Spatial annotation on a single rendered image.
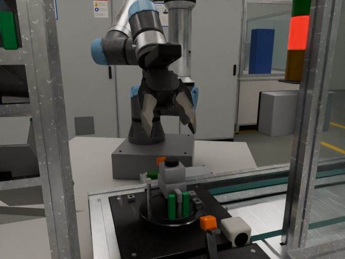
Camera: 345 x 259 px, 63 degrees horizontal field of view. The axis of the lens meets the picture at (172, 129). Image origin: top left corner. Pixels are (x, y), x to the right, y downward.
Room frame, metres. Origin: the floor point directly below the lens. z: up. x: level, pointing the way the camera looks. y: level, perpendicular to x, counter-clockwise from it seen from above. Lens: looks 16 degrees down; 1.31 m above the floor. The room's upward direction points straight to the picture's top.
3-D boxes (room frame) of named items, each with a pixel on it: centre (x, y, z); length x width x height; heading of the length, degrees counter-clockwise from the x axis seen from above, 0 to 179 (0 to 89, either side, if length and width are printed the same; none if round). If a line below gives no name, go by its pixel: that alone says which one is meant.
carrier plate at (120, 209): (0.54, 0.00, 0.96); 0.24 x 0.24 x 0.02; 18
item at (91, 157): (1.07, 0.11, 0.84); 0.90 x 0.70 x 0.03; 84
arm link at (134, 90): (1.12, 0.10, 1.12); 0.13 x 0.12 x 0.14; 77
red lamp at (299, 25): (0.48, -0.22, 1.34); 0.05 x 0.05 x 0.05
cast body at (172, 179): (0.53, 0.00, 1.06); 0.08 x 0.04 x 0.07; 18
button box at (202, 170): (0.77, -0.01, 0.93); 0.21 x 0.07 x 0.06; 108
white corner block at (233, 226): (0.47, -0.12, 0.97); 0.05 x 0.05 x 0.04; 18
